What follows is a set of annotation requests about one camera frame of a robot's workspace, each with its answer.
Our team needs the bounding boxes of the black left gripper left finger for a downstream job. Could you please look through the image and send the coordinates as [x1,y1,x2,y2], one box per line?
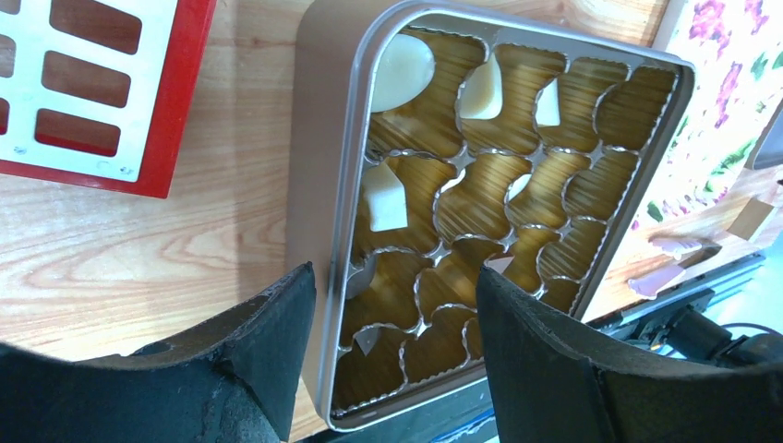
[1,263,316,442]

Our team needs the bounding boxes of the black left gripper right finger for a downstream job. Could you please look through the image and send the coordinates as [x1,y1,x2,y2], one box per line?
[476,267,782,442]

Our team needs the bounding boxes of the white cube chocolate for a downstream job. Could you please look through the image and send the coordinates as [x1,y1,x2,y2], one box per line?
[535,78,561,127]

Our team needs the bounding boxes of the gold chocolate tin box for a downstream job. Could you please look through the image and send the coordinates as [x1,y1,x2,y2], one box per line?
[286,1,695,432]

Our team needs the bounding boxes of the floral patterned tray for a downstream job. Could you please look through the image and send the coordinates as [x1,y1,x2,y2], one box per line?
[632,0,782,230]

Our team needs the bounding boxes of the pink silicone tongs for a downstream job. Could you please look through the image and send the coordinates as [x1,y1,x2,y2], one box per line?
[627,237,723,300]

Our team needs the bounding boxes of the white rectangular chocolate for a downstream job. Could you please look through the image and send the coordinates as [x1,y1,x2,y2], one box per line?
[361,162,408,233]

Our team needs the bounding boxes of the white heart chocolate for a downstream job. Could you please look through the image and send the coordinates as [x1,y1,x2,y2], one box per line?
[458,54,503,120]

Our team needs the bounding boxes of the white oval smooth chocolate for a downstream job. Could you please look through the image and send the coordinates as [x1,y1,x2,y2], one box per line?
[370,34,436,113]

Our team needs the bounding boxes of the small wooden block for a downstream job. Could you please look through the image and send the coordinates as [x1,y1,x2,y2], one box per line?
[727,198,778,242]

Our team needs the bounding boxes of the red white grid object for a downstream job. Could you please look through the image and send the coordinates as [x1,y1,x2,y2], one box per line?
[1,0,215,198]

